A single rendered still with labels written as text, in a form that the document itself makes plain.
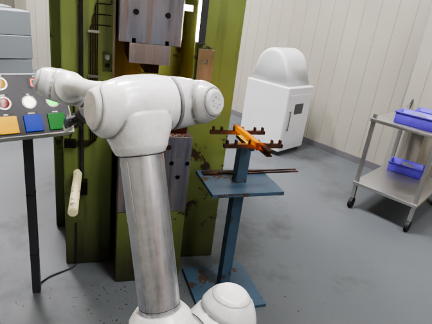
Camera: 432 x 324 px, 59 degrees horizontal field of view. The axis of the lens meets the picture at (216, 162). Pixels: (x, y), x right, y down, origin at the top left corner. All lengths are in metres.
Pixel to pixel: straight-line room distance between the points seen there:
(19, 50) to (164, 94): 4.61
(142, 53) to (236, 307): 1.33
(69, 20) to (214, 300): 1.53
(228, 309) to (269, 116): 3.82
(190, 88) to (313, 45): 4.53
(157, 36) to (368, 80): 3.41
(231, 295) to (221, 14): 1.53
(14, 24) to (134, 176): 4.61
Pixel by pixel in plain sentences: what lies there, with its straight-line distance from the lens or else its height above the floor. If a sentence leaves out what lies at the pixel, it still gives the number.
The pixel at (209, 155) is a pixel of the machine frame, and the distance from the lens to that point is 2.34.
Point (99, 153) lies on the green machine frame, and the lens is 2.25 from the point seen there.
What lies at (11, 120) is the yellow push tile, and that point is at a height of 1.03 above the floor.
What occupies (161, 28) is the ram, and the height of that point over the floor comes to 1.44.
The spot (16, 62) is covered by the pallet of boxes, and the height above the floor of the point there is 0.67.
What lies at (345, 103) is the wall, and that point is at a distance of 5.12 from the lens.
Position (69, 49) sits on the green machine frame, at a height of 1.29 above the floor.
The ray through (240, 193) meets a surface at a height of 0.72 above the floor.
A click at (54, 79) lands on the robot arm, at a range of 1.36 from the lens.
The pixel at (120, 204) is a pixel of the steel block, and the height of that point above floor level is 0.52.
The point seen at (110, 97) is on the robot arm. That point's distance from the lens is 0.82.
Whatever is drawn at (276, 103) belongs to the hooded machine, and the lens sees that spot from 4.63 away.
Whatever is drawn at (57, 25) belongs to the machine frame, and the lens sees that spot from 2.55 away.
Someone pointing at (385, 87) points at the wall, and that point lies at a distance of 4.89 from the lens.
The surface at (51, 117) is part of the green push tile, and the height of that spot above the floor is 1.02.
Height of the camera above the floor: 1.56
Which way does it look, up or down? 21 degrees down
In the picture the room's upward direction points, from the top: 7 degrees clockwise
